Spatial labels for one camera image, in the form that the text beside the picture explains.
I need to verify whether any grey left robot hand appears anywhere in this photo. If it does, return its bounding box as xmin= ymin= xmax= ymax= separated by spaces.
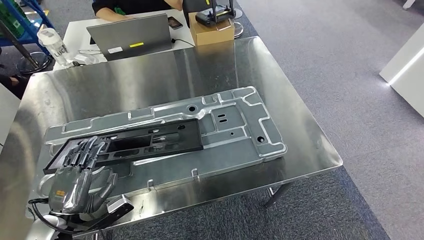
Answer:
xmin=47 ymin=135 xmax=119 ymax=215

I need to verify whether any black plastic frame part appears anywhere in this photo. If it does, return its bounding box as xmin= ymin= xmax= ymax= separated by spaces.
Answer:
xmin=43 ymin=118 xmax=205 ymax=175

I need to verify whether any stainless steel workbench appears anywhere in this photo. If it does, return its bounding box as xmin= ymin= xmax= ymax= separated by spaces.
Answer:
xmin=0 ymin=35 xmax=344 ymax=240

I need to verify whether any white board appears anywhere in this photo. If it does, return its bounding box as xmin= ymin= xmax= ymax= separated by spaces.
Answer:
xmin=0 ymin=82 xmax=22 ymax=154

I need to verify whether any white power adapter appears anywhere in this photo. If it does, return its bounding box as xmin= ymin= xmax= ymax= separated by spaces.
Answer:
xmin=74 ymin=52 xmax=100 ymax=66

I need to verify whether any stool with round base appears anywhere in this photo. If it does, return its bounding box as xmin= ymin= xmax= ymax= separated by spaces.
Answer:
xmin=0 ymin=19 xmax=53 ymax=74

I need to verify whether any blue metal rack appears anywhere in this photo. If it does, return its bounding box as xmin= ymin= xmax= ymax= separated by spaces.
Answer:
xmin=0 ymin=0 xmax=56 ymax=47

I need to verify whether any stamped grey metal panel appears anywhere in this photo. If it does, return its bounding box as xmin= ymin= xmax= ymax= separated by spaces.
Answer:
xmin=36 ymin=86 xmax=288 ymax=200

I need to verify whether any grey laptop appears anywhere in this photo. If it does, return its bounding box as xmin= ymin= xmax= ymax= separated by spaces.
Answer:
xmin=86 ymin=13 xmax=174 ymax=62

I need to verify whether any green crate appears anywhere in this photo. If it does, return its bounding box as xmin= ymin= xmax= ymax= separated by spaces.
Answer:
xmin=0 ymin=0 xmax=27 ymax=38

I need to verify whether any black smartphone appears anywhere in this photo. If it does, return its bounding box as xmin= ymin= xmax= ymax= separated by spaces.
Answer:
xmin=167 ymin=16 xmax=184 ymax=31

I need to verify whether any brown cardboard box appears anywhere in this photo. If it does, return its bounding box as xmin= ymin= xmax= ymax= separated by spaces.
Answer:
xmin=188 ymin=12 xmax=236 ymax=47

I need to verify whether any black handheld controller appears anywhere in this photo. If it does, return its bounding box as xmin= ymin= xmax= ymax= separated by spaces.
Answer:
xmin=194 ymin=0 xmax=237 ymax=28

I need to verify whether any white counter with light strip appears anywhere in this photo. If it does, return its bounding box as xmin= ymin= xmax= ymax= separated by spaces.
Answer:
xmin=379 ymin=23 xmax=424 ymax=119

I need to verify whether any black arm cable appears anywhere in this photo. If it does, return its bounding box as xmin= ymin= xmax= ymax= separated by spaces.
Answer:
xmin=28 ymin=198 xmax=88 ymax=237

